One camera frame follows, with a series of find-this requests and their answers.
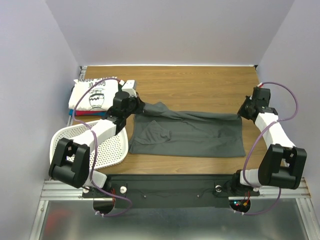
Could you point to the aluminium front rail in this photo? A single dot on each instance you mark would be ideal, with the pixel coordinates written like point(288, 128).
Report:
point(53, 190)

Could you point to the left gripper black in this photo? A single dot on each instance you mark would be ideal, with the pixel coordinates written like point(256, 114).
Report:
point(140, 110)

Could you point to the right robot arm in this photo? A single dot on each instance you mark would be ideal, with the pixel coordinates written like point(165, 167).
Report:
point(283, 163)

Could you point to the grey t shirt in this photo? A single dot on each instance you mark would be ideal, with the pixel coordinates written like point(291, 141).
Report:
point(161, 131)

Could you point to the white perforated plastic basket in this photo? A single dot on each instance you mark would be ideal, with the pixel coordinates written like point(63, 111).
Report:
point(106, 147)

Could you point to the teal folded t shirt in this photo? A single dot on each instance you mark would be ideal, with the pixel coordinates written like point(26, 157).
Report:
point(72, 112)

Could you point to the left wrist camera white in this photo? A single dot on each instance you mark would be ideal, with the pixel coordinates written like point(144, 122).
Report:
point(129, 85)

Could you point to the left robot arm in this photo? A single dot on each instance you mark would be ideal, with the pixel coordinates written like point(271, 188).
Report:
point(70, 163)

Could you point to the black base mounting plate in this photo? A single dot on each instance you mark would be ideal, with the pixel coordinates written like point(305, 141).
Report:
point(179, 190)

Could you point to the white printed folded t shirt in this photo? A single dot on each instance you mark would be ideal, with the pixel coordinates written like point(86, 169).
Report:
point(99, 98)

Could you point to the red folded t shirt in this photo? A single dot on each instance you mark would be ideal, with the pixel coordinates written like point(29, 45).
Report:
point(89, 113)

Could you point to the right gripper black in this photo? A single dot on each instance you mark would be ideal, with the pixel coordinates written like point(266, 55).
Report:
point(243, 110)

